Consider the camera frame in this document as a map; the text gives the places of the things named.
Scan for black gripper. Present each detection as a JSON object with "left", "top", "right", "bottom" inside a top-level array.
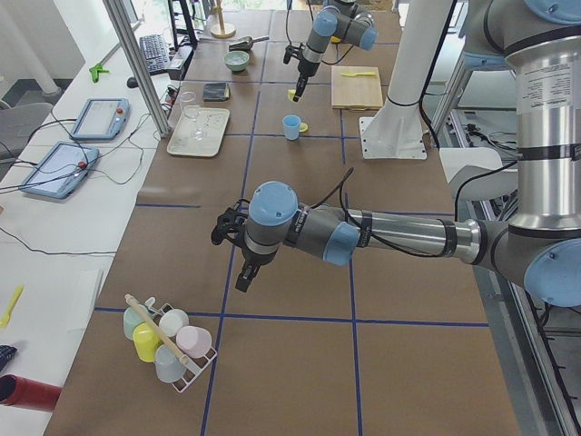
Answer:
[
  {"left": 292, "top": 72, "right": 312, "bottom": 103},
  {"left": 235, "top": 245, "right": 277, "bottom": 292}
]

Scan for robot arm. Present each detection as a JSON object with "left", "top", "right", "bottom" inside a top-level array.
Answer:
[
  {"left": 283, "top": 1, "right": 378, "bottom": 102},
  {"left": 212, "top": 1, "right": 580, "bottom": 307}
]

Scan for light blue cup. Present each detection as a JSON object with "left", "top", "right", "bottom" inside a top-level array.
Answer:
[{"left": 281, "top": 114, "right": 301, "bottom": 141}]

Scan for pink cup in rack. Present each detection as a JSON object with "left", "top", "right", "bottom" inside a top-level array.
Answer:
[{"left": 175, "top": 325, "right": 212, "bottom": 359}]

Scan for white cup in rack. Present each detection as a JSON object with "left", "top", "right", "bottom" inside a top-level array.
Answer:
[{"left": 159, "top": 309, "right": 189, "bottom": 338}]

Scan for yellow cup in rack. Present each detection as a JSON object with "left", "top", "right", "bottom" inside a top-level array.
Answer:
[{"left": 133, "top": 322, "right": 162, "bottom": 363}]

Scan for green cup in rack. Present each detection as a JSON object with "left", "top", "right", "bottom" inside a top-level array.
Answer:
[{"left": 123, "top": 306, "right": 143, "bottom": 341}]

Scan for grey blue cup in rack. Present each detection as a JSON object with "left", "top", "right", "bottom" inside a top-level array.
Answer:
[{"left": 154, "top": 344, "right": 186, "bottom": 383}]

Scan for wooden cutting board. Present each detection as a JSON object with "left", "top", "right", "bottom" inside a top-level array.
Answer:
[{"left": 331, "top": 65, "right": 384, "bottom": 110}]

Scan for yellow plastic knife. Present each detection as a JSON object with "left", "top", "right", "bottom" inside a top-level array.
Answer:
[{"left": 340, "top": 71, "right": 377, "bottom": 77}]

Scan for steel ice scoop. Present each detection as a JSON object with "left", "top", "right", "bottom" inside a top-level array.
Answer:
[{"left": 228, "top": 35, "right": 271, "bottom": 52}]

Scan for green bowl of ice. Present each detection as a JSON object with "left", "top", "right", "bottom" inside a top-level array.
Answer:
[{"left": 223, "top": 50, "right": 251, "bottom": 73}]

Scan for round wooden stand base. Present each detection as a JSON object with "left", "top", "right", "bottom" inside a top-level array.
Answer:
[{"left": 210, "top": 0, "right": 236, "bottom": 39}]

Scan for folded grey cloth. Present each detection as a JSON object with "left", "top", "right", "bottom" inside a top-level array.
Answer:
[{"left": 202, "top": 82, "right": 231, "bottom": 102}]

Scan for clear wine glass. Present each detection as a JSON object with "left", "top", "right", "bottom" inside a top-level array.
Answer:
[{"left": 179, "top": 91, "right": 205, "bottom": 141}]

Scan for cream bear print tray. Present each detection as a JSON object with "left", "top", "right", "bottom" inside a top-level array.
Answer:
[{"left": 167, "top": 108, "right": 230, "bottom": 158}]

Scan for black keyboard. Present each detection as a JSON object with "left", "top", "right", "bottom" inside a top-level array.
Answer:
[{"left": 139, "top": 35, "right": 170, "bottom": 75}]

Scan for black computer mouse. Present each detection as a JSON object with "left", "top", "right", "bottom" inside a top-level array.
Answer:
[{"left": 126, "top": 77, "right": 138, "bottom": 89}]

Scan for blue teach pendant far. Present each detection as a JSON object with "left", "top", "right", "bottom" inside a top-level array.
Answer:
[{"left": 70, "top": 98, "right": 131, "bottom": 142}]

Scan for blue teach pendant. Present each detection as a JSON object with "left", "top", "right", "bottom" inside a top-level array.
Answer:
[
  {"left": 70, "top": 98, "right": 131, "bottom": 142},
  {"left": 19, "top": 142, "right": 100, "bottom": 199}
]

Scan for green plastic tool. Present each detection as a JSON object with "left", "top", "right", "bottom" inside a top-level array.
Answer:
[{"left": 89, "top": 64, "right": 110, "bottom": 83}]

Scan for blue teach pendant near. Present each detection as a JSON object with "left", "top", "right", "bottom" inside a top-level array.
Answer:
[{"left": 19, "top": 142, "right": 100, "bottom": 199}]

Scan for yellow plastic fork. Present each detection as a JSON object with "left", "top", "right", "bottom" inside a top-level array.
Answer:
[{"left": 0, "top": 285, "right": 24, "bottom": 329}]

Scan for red cylinder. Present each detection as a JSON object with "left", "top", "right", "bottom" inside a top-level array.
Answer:
[{"left": 1, "top": 374, "right": 62, "bottom": 412}]

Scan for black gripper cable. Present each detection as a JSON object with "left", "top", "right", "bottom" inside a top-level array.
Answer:
[
  {"left": 310, "top": 166, "right": 450, "bottom": 258},
  {"left": 283, "top": 0, "right": 358, "bottom": 65}
]

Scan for white wire cup rack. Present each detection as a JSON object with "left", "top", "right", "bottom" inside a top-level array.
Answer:
[{"left": 145, "top": 297, "right": 217, "bottom": 392}]

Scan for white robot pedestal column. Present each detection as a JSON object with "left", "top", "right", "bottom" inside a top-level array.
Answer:
[{"left": 384, "top": 0, "right": 458, "bottom": 108}]

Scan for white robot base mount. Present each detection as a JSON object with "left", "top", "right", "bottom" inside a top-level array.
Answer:
[{"left": 359, "top": 115, "right": 428, "bottom": 160}]

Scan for wooden rack handle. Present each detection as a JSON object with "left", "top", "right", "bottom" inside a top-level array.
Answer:
[{"left": 124, "top": 293, "right": 189, "bottom": 366}]

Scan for aluminium frame post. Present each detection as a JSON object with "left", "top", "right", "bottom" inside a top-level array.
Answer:
[{"left": 103, "top": 0, "right": 171, "bottom": 138}]

